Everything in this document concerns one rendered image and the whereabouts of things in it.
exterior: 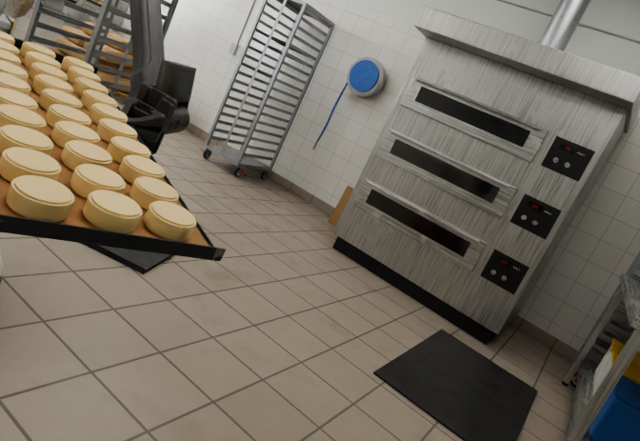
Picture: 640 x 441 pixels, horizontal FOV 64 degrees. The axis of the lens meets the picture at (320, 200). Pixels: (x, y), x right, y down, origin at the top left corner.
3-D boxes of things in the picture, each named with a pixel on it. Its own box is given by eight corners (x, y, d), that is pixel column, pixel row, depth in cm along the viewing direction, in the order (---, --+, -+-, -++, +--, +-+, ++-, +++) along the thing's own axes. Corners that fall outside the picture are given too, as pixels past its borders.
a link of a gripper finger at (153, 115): (128, 160, 78) (155, 153, 87) (146, 117, 76) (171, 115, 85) (89, 139, 78) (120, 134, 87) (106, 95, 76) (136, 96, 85)
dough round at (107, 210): (84, 228, 46) (91, 208, 45) (79, 201, 49) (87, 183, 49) (139, 239, 49) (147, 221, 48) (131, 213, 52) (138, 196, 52)
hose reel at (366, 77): (348, 166, 540) (393, 67, 519) (341, 165, 528) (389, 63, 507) (317, 150, 559) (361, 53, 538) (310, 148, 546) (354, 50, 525)
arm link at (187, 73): (169, 118, 104) (127, 112, 98) (180, 61, 102) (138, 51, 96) (198, 133, 96) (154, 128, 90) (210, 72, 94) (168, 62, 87)
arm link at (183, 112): (188, 135, 98) (160, 127, 98) (195, 99, 96) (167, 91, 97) (173, 138, 91) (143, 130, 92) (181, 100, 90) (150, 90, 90)
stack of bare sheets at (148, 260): (143, 274, 249) (145, 269, 248) (70, 238, 251) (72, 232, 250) (190, 245, 307) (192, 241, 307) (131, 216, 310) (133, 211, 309)
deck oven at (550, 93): (310, 244, 416) (423, 4, 378) (370, 240, 521) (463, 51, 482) (487, 359, 346) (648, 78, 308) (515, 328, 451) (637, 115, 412)
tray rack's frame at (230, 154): (235, 158, 596) (298, 10, 562) (269, 177, 575) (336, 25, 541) (199, 152, 539) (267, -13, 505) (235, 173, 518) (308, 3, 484)
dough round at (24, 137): (55, 168, 53) (62, 150, 53) (3, 161, 49) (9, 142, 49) (37, 146, 56) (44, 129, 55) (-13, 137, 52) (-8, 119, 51)
